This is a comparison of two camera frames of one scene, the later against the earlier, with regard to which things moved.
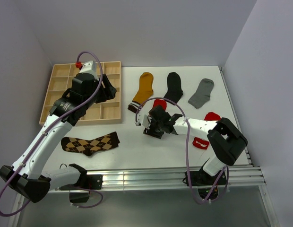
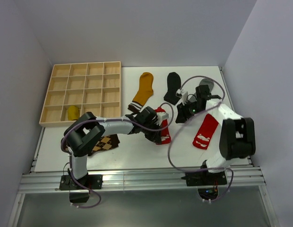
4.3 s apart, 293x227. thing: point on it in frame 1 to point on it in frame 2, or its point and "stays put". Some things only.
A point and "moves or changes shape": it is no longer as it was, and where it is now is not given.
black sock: x=174 y=91 stays put
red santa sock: x=160 y=102 moves or changes shape
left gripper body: x=106 y=94 to x=153 y=125
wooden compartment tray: x=61 y=79 stays put
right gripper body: x=155 y=129 to x=188 y=108
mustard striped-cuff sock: x=145 y=91 stays put
